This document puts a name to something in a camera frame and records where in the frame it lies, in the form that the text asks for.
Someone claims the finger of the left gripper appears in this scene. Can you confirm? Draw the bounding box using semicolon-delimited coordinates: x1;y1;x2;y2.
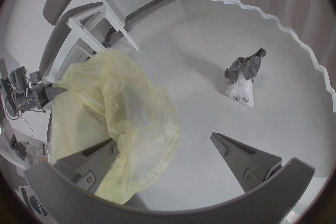
44;85;70;101

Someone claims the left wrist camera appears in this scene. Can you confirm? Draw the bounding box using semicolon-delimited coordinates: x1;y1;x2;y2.
29;71;43;85

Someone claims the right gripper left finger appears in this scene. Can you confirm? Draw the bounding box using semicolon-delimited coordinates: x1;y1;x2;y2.
54;138;118;192

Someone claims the black plastic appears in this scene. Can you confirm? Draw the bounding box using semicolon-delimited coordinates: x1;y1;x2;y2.
224;48;266;85

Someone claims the yellow plastic bag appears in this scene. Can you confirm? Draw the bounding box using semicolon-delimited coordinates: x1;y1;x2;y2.
52;48;180;205

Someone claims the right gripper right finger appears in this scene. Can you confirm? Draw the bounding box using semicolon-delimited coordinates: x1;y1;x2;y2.
210;132;283;194

